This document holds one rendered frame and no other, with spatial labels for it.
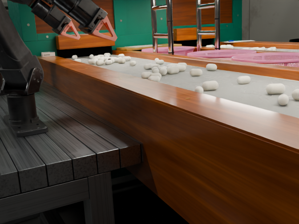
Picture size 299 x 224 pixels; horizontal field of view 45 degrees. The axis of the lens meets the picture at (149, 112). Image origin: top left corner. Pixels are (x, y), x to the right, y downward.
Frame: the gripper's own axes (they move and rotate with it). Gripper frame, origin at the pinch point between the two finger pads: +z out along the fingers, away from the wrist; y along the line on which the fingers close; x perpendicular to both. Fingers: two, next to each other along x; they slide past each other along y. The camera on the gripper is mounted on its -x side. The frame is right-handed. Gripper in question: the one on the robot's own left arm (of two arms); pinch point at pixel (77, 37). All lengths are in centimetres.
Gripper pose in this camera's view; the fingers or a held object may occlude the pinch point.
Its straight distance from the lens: 150.7
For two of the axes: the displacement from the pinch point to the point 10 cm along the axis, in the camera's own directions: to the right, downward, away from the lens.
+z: 7.2, 5.2, 4.6
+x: -5.5, 8.3, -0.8
